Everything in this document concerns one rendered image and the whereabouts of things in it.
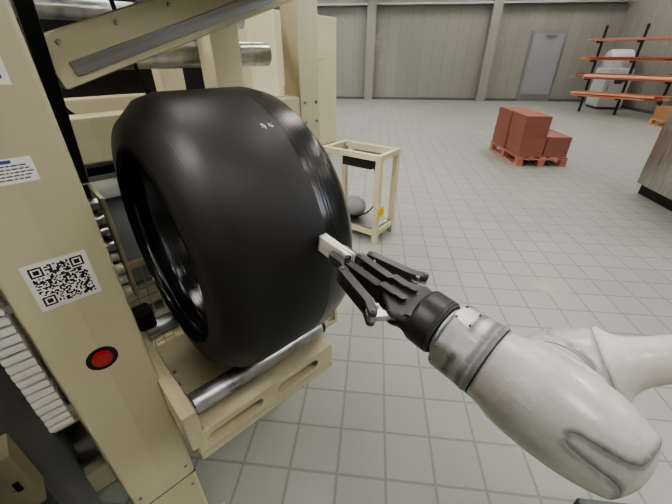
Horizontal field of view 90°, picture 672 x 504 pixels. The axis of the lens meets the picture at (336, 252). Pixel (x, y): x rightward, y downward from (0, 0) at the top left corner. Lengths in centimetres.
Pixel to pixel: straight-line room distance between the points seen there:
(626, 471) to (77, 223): 68
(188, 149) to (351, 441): 147
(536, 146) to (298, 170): 568
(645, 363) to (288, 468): 140
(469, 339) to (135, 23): 92
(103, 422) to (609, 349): 81
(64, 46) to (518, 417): 99
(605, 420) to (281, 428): 152
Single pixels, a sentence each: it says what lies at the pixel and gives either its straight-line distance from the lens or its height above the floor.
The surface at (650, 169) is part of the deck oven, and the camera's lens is 555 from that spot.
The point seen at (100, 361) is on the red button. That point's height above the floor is 106.
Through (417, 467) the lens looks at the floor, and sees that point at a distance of 172.
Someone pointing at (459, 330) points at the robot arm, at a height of 124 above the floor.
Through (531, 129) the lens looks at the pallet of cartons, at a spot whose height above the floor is 54.
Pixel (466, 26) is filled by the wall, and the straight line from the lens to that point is 1460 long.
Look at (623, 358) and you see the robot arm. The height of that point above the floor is 119.
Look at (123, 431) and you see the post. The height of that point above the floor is 88.
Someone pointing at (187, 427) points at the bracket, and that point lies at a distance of 73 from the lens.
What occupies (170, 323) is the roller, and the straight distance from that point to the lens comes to 98.
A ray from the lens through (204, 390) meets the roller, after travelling 78.
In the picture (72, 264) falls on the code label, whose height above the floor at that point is 124.
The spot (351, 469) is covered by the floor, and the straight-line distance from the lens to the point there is 168.
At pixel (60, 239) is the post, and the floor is 128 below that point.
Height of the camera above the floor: 150
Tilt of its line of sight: 30 degrees down
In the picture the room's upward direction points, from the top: straight up
